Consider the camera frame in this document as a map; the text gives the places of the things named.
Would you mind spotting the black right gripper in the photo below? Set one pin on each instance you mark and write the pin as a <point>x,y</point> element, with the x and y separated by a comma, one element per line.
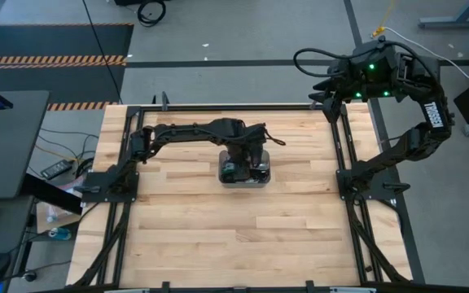
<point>334,110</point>

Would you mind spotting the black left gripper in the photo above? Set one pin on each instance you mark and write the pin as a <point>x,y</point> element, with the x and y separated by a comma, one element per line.
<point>242,138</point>

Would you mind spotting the clear grey plastic bin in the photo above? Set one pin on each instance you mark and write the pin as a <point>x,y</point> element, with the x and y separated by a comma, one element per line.
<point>264,181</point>

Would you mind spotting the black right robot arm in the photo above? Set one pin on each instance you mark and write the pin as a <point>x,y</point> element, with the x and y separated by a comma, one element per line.
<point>436,116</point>

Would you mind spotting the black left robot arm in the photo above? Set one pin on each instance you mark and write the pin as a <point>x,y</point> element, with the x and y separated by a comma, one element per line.
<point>177,132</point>

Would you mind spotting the grey metal desk foot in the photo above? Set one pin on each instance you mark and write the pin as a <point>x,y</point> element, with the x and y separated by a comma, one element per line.
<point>454,21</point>

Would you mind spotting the black remote control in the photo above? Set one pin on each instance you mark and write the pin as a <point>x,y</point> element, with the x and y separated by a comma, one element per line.
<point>56,169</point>

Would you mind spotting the brown cardboard box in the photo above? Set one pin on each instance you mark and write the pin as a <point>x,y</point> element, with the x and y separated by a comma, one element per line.
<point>65,219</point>

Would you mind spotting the clear plastic bottle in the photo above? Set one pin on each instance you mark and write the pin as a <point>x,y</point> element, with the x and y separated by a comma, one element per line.
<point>51,212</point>

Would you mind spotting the teal water bottle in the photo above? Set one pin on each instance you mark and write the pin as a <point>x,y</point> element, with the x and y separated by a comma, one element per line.
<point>59,233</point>

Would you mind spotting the black mat with orange stripes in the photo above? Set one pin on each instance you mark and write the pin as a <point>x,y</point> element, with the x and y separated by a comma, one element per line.
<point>55,40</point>

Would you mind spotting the dark grey desk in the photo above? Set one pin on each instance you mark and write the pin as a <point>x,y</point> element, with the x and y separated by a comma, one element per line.
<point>6,142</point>

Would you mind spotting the black power plug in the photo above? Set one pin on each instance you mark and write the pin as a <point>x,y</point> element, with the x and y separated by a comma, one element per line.
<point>29,276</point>

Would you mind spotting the black frame clamp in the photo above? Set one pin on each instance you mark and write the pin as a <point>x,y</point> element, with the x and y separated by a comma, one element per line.
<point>164,99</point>
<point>315,105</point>
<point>309,285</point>
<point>165,286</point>

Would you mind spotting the black aluminium table frame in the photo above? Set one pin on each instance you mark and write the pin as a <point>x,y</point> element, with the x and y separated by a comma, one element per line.
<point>238,108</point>

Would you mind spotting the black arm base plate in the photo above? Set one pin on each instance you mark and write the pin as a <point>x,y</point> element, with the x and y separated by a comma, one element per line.
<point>128,197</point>
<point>377,191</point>

